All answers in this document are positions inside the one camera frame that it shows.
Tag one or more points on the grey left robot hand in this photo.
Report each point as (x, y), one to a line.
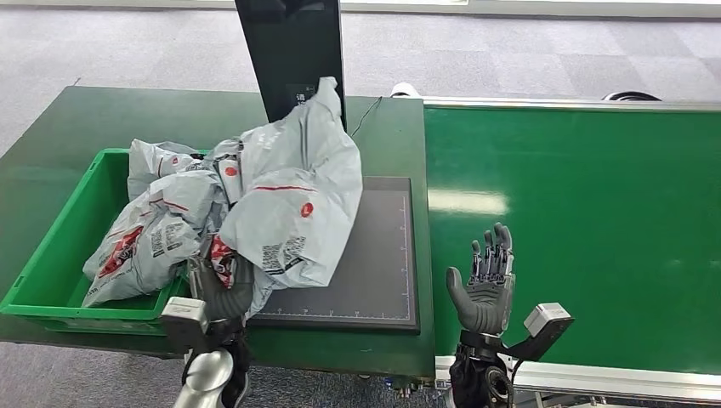
(228, 298)

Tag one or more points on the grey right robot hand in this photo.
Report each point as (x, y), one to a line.
(484, 304)

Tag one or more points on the grey poly mailer package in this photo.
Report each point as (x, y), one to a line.
(298, 186)

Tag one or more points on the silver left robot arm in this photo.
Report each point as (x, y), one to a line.
(208, 374)

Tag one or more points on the large crumpled grey mailer package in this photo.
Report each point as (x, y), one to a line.
(152, 236)

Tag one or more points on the black inbound scanning machine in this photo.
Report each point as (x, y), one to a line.
(383, 253)

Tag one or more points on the small crumpled grey mailer package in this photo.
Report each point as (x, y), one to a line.
(147, 163)

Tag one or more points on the green conveyor belt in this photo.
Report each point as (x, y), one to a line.
(619, 169)

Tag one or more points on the metal connectors under table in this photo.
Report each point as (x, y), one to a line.
(411, 387)

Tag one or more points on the green plastic crate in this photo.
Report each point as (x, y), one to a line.
(51, 264)

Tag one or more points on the white roller end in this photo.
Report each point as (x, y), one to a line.
(404, 90)

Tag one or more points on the black round object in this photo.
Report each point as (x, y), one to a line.
(631, 96)

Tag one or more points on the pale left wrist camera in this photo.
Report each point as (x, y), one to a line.
(183, 321)

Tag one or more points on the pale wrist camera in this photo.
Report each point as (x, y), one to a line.
(543, 326)
(183, 321)

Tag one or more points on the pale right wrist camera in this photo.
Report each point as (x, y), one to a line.
(543, 326)

